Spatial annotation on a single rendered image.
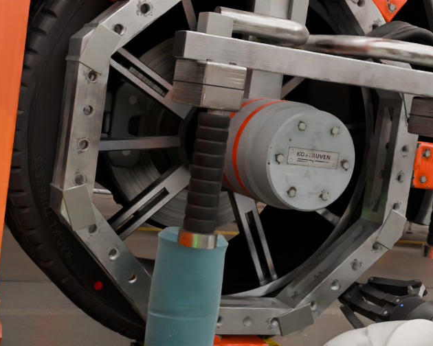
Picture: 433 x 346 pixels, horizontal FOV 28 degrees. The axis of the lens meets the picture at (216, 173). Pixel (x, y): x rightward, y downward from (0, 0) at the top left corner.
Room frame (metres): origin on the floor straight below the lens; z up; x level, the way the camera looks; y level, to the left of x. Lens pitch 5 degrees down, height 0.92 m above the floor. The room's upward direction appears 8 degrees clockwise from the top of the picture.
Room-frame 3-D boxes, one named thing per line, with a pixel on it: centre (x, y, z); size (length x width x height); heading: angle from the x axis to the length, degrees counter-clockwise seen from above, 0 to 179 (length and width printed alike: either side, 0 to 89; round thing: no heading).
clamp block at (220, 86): (0.97, 0.02, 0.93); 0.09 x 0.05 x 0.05; 26
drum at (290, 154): (1.16, -0.07, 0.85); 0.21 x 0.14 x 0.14; 26
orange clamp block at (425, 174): (1.37, -0.32, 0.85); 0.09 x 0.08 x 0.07; 116
